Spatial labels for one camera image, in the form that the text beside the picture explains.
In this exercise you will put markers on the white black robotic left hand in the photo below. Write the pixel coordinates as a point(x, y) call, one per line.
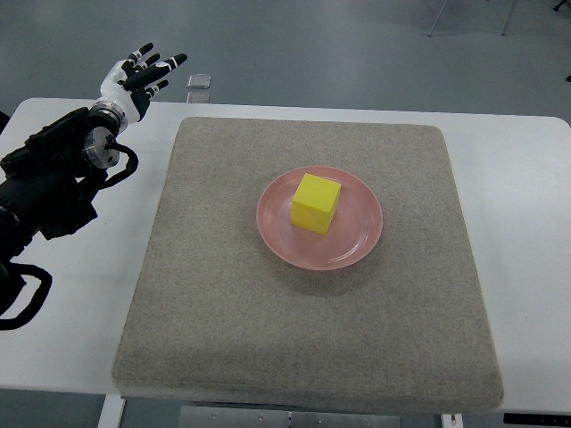
point(129, 86)

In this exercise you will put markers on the yellow foam block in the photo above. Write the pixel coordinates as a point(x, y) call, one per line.
point(314, 203)

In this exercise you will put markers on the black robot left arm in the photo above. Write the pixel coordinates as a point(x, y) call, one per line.
point(51, 181)

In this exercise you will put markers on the pink plate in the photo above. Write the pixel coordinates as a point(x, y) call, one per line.
point(355, 230)

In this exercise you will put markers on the beige felt mat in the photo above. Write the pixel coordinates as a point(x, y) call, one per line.
point(217, 317)

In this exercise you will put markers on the white table leg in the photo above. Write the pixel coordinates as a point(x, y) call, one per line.
point(112, 412)

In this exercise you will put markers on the grey metal base plate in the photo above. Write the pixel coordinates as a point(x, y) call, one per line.
point(248, 417)

